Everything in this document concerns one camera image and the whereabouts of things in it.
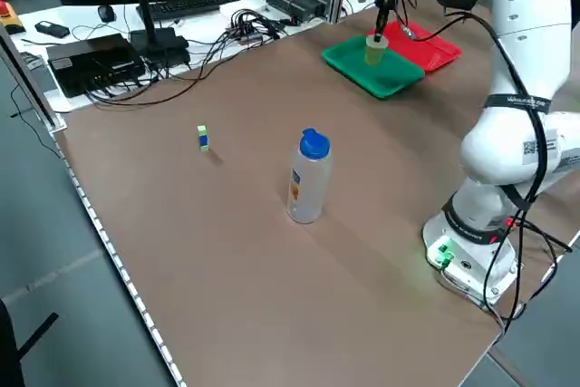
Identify light green paper cup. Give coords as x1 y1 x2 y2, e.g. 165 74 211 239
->
364 34 391 66

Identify green plastic tray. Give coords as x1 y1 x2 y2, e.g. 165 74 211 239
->
321 34 426 101

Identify red plastic tray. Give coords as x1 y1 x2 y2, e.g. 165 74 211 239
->
383 20 463 74

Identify clear bottle with blue lid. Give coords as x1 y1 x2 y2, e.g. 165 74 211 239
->
286 127 334 225

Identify black keyboard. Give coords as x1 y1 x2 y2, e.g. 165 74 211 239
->
138 0 240 22

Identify black monitor stand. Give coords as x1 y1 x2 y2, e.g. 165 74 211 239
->
130 0 190 56

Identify black electronics box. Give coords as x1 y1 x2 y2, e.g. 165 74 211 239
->
46 34 146 98

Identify small black handheld device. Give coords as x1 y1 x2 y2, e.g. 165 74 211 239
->
34 20 71 38

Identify red emergency stop button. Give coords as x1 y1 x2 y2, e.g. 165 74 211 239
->
0 0 24 34

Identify black desk cable bundle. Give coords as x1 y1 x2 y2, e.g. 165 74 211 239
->
85 8 294 105

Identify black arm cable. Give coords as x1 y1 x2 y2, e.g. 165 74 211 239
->
360 0 552 214

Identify black base cables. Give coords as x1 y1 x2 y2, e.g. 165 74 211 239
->
469 205 573 330

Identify aluminium frame bar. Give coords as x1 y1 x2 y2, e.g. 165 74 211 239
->
0 24 67 134

